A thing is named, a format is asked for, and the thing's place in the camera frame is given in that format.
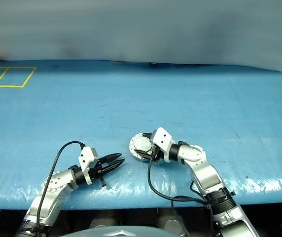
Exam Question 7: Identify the round motor housing lid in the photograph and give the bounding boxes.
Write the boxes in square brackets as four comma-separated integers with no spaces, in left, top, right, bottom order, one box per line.
[129,132,156,161]

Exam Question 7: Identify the grey rounded shape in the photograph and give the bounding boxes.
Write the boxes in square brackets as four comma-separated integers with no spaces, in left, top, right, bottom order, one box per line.
[89,209,115,230]
[156,209,189,236]

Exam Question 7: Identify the grey backdrop sheet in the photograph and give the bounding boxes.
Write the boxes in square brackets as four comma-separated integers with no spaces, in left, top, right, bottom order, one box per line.
[0,0,282,75]

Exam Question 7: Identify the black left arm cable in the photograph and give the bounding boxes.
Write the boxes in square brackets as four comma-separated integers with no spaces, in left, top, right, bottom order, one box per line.
[35,141,86,235]

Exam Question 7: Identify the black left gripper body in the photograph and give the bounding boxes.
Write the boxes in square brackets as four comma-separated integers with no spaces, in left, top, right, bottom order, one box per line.
[89,158,107,188]

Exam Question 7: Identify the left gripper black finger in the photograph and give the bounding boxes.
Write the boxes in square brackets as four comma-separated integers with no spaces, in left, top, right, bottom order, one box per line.
[99,153,123,164]
[102,158,126,174]

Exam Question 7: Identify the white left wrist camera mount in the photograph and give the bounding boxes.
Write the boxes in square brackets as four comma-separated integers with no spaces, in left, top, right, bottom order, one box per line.
[78,146,100,186]

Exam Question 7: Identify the grey robot torso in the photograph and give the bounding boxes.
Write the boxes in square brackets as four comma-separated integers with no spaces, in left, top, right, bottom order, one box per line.
[64,226,166,237]

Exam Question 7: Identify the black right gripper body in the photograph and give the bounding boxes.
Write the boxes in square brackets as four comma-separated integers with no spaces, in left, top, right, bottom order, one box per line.
[151,145,165,162]

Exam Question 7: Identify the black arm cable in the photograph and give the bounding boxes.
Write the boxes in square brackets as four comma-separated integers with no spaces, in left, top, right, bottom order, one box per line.
[147,154,214,237]
[35,141,86,235]

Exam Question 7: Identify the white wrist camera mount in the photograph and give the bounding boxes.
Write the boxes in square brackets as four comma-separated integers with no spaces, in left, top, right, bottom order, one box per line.
[78,146,100,186]
[150,127,176,163]

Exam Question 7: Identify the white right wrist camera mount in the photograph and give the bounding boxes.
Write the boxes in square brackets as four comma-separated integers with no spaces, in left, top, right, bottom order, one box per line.
[150,127,176,163]

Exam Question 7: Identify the blue plastic table cover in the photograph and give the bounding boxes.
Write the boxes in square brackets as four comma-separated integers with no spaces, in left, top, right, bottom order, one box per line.
[0,59,282,210]

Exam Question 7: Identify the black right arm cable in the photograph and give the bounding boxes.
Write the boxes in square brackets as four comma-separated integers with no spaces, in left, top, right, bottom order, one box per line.
[147,154,214,237]

